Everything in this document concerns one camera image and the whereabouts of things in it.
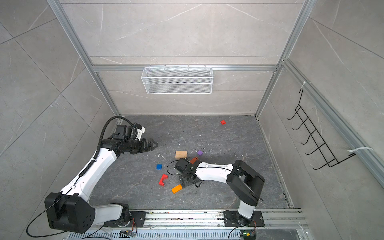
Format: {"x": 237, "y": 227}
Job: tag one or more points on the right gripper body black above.
{"x": 184, "y": 180}

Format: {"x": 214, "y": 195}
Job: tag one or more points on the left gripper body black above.
{"x": 138, "y": 146}

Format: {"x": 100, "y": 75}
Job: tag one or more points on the natural wood block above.
{"x": 180, "y": 157}
{"x": 181, "y": 153}

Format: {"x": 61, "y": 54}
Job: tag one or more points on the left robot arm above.
{"x": 69, "y": 210}

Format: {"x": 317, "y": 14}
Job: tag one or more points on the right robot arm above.
{"x": 243, "y": 180}

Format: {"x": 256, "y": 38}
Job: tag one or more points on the red-orange rectangular block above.
{"x": 193, "y": 160}

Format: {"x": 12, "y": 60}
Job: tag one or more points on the orange-yellow rectangular block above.
{"x": 177, "y": 189}

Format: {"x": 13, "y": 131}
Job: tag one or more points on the red arch block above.
{"x": 162, "y": 179}

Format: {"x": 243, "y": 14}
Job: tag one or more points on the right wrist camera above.
{"x": 181, "y": 165}

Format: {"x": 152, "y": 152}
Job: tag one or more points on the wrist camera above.
{"x": 134, "y": 132}
{"x": 181, "y": 165}

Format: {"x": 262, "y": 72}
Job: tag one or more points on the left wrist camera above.
{"x": 134, "y": 132}

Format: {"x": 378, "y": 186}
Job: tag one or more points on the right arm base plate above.
{"x": 234, "y": 219}

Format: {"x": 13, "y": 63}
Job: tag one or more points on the white wire mesh basket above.
{"x": 177, "y": 80}

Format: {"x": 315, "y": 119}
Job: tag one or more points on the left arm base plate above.
{"x": 134, "y": 219}

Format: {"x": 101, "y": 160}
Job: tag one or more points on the aluminium mounting rail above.
{"x": 217, "y": 219}

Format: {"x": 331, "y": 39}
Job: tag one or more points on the black wire hook rack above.
{"x": 316, "y": 137}

